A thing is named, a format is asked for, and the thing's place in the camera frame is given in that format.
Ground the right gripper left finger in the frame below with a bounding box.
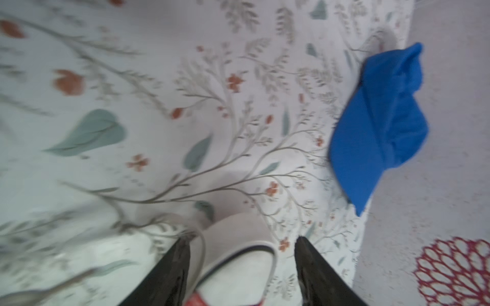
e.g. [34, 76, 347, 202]
[119, 238, 190, 306]

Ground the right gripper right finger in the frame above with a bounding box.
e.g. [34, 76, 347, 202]
[294, 236, 367, 306]

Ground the red sneaker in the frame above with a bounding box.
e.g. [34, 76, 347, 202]
[184, 212, 278, 305]

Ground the blue cap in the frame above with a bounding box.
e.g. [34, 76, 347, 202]
[329, 43, 429, 216]

